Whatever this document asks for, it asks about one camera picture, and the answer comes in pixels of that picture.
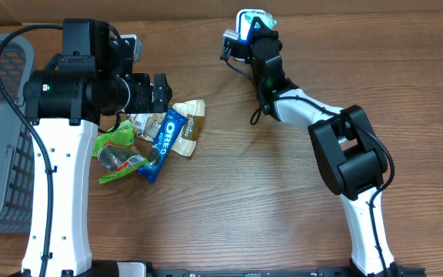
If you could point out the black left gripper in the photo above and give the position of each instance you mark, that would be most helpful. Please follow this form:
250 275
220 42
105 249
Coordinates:
144 102

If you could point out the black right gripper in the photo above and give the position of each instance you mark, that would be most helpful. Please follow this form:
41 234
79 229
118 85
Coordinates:
261 26

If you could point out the white snack packet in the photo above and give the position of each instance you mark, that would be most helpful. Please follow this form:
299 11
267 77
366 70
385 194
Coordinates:
248 17

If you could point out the beige pastry snack packet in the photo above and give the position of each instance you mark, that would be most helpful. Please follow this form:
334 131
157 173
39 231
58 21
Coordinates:
146 126

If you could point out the blue oreo packet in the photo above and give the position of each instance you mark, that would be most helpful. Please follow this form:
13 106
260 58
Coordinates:
166 136

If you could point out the green snack packet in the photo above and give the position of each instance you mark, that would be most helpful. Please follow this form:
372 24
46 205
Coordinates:
117 153

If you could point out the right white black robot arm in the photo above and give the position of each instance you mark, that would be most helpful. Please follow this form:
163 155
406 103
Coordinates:
352 161

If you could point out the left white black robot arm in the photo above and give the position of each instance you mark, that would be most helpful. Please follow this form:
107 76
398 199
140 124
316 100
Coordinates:
91 78

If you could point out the white barcode scanner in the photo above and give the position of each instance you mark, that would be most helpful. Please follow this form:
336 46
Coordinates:
256 24

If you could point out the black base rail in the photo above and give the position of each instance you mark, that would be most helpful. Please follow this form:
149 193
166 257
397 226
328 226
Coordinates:
264 272

